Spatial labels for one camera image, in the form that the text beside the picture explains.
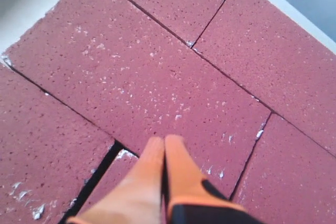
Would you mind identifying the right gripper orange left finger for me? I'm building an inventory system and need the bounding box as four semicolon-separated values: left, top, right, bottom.
66;136;164;224

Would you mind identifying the red brick third row right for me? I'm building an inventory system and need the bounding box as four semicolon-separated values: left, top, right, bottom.
78;149;138;215

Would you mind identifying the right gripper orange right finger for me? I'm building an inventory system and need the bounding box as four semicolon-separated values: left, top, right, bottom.
165;134;252;223

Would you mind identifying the red brick second row right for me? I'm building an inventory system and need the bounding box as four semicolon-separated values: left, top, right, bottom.
233;115;335;223

